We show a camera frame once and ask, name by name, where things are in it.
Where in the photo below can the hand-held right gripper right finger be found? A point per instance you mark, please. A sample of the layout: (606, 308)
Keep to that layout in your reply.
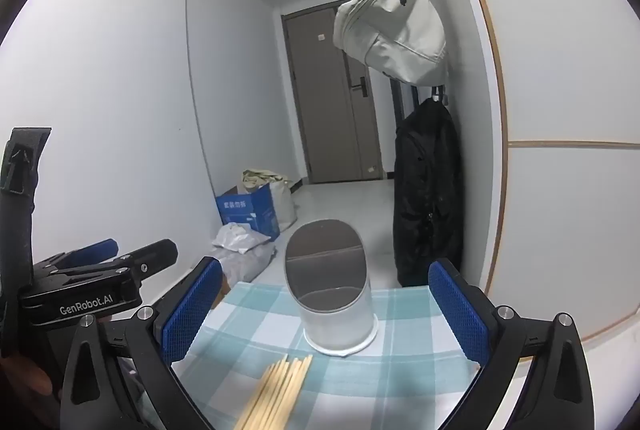
(457, 315)

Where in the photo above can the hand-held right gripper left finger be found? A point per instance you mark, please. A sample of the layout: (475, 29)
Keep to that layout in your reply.
(192, 315)

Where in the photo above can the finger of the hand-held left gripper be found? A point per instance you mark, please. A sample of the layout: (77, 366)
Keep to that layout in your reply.
(150, 257)
(92, 251)

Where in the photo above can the bundle of wooden chopsticks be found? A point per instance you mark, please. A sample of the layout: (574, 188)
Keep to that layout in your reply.
(280, 390)

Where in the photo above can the white cylindrical holder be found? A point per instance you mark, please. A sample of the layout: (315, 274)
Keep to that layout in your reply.
(340, 325)

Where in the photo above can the person's left hand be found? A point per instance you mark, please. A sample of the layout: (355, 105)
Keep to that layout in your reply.
(22, 377)

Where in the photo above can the grey plastic package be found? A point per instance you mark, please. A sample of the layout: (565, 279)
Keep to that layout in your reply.
(250, 266)

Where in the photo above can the teal checked tablecloth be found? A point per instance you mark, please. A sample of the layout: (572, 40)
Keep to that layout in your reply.
(395, 385)

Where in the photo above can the blue cardboard box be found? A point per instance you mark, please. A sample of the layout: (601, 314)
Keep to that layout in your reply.
(250, 210)

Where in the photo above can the black hanging jacket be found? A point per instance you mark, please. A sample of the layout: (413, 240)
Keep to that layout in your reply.
(425, 190)

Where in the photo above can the beige cloth bag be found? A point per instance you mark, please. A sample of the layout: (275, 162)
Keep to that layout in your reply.
(260, 177)

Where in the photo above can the white woven sack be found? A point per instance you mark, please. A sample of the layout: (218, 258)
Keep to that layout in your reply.
(286, 207)

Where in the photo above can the brown door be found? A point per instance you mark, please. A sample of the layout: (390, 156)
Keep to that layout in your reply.
(325, 110)

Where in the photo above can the beige backpack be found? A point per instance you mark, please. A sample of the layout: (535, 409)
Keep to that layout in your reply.
(395, 30)

